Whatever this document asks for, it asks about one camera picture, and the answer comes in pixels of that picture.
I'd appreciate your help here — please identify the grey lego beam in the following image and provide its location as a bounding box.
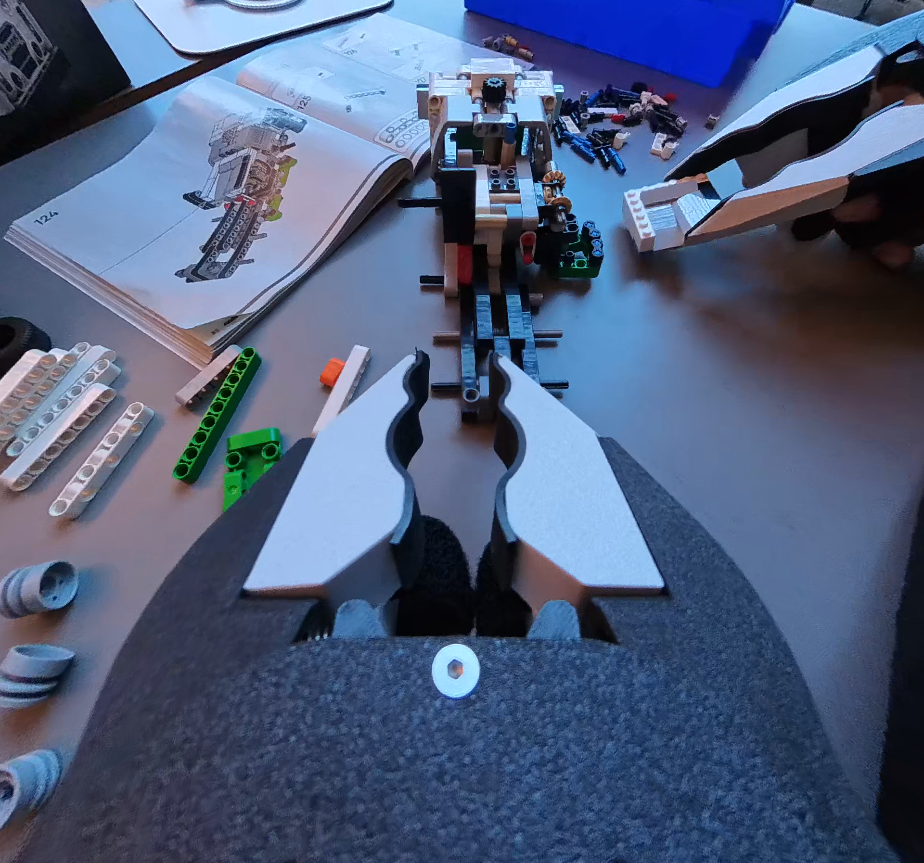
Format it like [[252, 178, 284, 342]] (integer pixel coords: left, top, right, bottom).
[[175, 345, 243, 408]]

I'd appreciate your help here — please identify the pile of small lego pins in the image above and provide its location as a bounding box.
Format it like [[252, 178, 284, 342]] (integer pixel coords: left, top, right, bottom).
[[552, 80, 723, 175]]

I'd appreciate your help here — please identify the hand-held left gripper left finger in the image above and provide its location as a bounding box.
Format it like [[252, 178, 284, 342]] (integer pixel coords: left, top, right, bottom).
[[244, 349, 432, 639]]

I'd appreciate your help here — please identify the person's right hand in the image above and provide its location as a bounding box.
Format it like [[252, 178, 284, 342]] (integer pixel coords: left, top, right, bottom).
[[830, 188, 924, 271]]

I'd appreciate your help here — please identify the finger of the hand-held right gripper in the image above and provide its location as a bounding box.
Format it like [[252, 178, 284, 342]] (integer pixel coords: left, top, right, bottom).
[[682, 100, 924, 247], [663, 45, 892, 183]]

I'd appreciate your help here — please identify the white studded lego panel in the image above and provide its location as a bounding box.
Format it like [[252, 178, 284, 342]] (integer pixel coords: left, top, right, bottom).
[[622, 174, 723, 253]]

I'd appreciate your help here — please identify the black lego tire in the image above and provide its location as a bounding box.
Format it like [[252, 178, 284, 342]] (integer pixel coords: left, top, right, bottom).
[[0, 316, 53, 377]]

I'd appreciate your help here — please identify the blue plastic bin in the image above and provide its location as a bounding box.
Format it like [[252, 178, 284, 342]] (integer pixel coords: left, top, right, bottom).
[[461, 0, 831, 88]]

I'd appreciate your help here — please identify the white lego truck model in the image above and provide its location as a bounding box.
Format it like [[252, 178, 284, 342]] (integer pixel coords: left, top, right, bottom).
[[397, 58, 575, 425]]

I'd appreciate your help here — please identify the short white lego beam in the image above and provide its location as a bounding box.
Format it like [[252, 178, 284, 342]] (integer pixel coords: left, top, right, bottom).
[[312, 345, 371, 437]]

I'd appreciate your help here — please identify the long green lego beam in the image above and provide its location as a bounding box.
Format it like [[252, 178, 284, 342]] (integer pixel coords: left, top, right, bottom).
[[172, 347, 262, 485]]

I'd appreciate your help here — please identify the green black lego assembly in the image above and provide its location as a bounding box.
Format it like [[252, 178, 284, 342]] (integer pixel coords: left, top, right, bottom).
[[536, 217, 604, 279]]

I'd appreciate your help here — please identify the green lego connector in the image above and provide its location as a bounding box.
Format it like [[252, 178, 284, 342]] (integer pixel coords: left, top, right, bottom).
[[222, 428, 284, 510]]

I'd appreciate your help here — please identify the grey ribbed lego cylinder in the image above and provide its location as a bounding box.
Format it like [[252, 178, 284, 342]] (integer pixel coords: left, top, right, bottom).
[[0, 560, 79, 620], [0, 644, 77, 709], [0, 749, 66, 828]]

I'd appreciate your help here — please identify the open lego instruction booklet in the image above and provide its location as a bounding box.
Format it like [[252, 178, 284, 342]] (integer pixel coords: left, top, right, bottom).
[[3, 12, 463, 368]]

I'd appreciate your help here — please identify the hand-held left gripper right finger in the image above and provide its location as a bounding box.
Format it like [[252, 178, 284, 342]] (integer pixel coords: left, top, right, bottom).
[[489, 352, 667, 640]]

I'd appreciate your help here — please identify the black lego set box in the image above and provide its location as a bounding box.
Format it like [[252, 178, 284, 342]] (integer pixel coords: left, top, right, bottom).
[[0, 0, 132, 164]]

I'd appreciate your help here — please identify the group of white lego beams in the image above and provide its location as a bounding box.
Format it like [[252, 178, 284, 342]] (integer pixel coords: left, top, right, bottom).
[[0, 342, 156, 521]]

